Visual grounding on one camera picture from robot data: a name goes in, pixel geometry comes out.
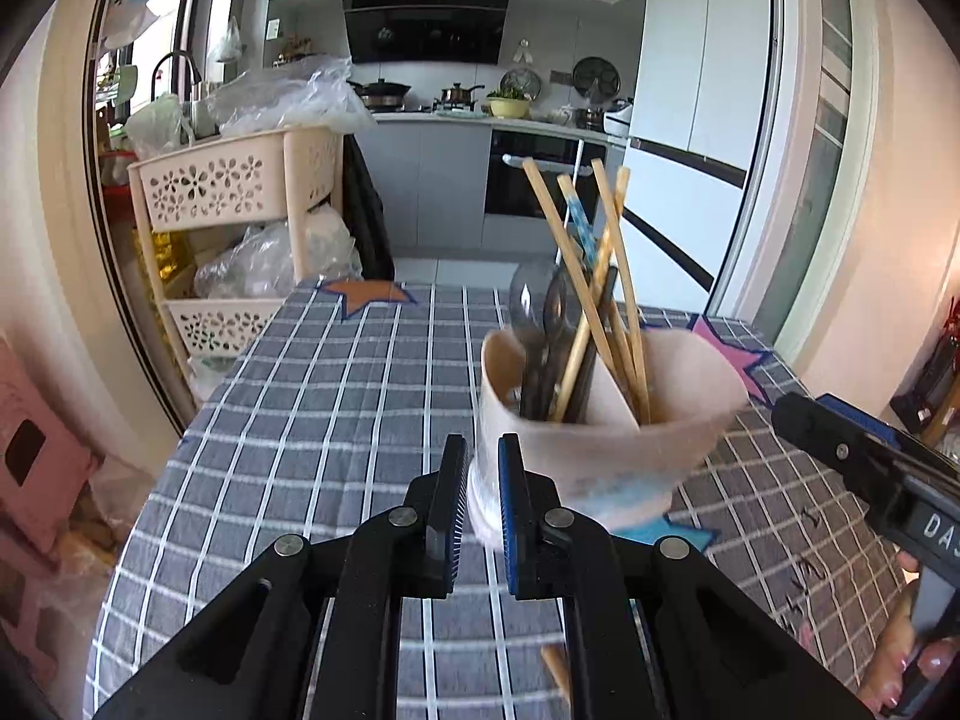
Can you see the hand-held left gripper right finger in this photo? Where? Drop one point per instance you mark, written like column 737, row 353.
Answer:
column 511, row 517

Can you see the beige plastic utensil holder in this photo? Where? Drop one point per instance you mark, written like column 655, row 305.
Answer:
column 660, row 427

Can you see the black built-in oven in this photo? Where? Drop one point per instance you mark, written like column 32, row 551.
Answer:
column 517, row 187

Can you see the small brown pot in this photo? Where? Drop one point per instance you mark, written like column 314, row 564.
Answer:
column 591, row 118

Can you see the black spoons and utensils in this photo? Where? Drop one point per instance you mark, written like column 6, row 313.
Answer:
column 532, row 292

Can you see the pink plastic stool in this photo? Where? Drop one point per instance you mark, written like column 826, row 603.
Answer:
column 45, row 457

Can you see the round pot lid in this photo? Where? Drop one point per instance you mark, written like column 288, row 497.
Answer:
column 519, row 81

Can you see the beige plastic storage rack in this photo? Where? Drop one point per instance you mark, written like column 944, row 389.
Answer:
column 300, row 187

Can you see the black range hood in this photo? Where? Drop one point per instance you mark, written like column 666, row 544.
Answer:
column 420, row 26

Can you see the clear plastic bag bundle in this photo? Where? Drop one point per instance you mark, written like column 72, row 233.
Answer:
column 255, row 262

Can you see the curved kitchen faucet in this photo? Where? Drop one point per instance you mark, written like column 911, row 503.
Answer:
column 174, row 54

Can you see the yellow oil bottle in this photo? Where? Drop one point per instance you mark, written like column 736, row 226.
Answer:
column 171, row 255

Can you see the wooden chopsticks bundle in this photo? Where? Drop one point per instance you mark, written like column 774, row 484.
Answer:
column 547, row 217

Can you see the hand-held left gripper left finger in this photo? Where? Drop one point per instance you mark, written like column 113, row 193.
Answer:
column 452, row 510

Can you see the person's right hand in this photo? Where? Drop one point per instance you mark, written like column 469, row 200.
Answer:
column 889, row 660

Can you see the yellow-green bowl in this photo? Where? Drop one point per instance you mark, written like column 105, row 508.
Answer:
column 508, row 106

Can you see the blue patterned chopstick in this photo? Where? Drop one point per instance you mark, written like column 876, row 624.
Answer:
column 577, row 217

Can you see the clear crumpled plastic bag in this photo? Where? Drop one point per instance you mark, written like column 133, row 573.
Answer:
column 292, row 97

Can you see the dark cloth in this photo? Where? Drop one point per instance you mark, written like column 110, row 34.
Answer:
column 367, row 217

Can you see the steel cooking pot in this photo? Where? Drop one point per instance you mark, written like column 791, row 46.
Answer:
column 459, row 96

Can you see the black round splatter screen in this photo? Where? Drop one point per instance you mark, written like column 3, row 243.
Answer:
column 596, row 79

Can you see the sliding glass door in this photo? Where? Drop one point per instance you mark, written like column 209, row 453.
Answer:
column 817, row 127

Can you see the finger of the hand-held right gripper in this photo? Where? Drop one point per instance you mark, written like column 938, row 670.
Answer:
column 832, row 442
column 862, row 420

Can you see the white rice cooker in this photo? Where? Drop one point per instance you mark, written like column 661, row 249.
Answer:
column 619, row 120

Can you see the grey checked tablecloth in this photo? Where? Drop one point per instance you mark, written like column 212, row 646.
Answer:
column 322, row 427

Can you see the pale translucent plastic bag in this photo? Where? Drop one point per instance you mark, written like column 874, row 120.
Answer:
column 154, row 127

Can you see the grey base cabinets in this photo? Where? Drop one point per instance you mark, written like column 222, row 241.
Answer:
column 435, row 180

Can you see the black wok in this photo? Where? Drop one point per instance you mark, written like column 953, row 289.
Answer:
column 382, row 94

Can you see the white refrigerator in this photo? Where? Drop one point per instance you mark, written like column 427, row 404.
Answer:
column 690, row 90

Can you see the wooden chopstick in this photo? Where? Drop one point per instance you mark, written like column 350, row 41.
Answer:
column 606, row 210
column 556, row 666
column 619, row 202

